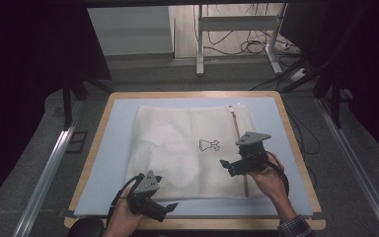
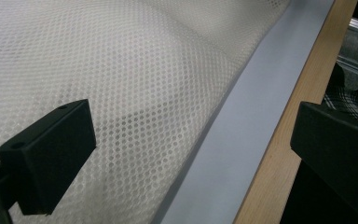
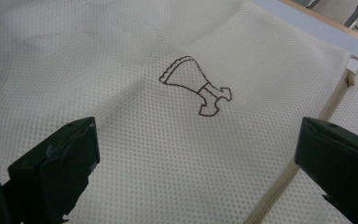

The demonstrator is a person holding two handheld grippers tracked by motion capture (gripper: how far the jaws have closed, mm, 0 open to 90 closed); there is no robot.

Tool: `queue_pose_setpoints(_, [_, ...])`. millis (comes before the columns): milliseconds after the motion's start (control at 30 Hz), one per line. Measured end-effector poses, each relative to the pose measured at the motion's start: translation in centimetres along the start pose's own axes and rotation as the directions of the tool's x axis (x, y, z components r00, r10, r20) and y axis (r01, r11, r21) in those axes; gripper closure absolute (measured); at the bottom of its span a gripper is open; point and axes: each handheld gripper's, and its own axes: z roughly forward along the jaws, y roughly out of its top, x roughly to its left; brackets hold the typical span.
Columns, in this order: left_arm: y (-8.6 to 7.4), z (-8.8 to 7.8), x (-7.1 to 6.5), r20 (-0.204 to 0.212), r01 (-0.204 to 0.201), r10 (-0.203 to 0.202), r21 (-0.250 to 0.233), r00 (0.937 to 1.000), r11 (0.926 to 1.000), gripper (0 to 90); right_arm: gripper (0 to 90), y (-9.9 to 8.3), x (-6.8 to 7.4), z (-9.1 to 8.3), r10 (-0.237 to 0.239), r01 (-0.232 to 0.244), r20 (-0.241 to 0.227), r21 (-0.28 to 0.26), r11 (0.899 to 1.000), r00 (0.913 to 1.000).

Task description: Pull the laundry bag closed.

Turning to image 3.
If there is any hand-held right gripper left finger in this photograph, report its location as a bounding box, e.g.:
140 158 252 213
0 117 101 224

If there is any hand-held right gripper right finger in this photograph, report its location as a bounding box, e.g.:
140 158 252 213
295 117 358 224

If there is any white mesh laundry bag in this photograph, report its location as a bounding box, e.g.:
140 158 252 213
0 0 358 224

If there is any metal stand leg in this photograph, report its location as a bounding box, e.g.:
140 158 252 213
343 0 358 28

